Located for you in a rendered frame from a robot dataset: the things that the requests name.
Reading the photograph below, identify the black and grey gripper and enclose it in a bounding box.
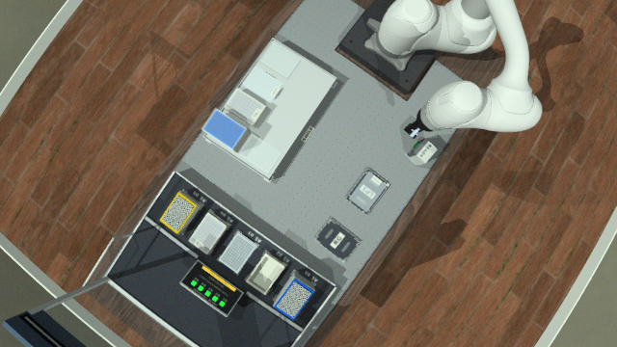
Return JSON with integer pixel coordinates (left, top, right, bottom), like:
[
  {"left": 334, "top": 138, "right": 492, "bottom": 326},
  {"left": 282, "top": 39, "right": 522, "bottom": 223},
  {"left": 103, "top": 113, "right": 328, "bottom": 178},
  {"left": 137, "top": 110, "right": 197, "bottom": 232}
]
[{"left": 404, "top": 109, "right": 434, "bottom": 139}]

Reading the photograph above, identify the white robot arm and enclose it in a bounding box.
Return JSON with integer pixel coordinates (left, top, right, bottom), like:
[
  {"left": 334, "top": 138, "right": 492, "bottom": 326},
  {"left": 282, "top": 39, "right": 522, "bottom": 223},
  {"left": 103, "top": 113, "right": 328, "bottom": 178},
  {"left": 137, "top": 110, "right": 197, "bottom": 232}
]
[{"left": 364, "top": 0, "right": 542, "bottom": 132}]

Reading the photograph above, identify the white ready button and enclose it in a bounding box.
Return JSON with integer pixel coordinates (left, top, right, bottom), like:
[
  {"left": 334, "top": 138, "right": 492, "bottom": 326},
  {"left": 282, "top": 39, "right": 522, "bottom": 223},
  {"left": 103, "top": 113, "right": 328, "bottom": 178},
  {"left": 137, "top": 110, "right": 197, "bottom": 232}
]
[{"left": 405, "top": 138, "right": 437, "bottom": 166}]

